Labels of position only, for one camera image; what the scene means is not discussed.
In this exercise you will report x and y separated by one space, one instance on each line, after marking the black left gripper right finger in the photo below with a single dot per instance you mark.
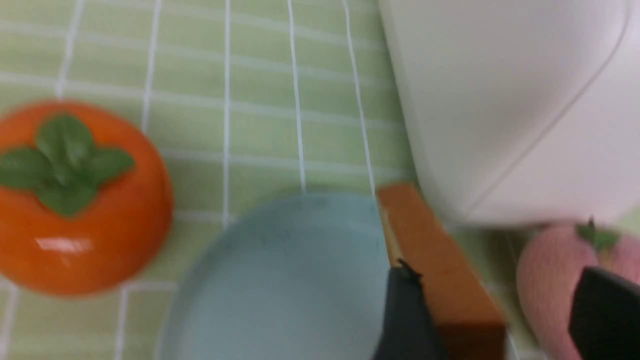
604 323

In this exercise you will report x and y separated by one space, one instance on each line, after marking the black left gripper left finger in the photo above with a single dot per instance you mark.
408 330

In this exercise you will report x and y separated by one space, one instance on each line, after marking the orange persimmon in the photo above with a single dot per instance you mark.
86 199

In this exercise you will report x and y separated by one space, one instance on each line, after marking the white toaster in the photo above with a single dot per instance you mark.
520 112

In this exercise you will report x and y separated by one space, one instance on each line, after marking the green checkered tablecloth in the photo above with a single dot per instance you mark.
248 102

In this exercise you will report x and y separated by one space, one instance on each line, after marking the light blue plate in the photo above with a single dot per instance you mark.
301 278

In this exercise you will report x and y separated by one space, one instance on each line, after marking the pink peach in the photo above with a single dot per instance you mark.
549 268

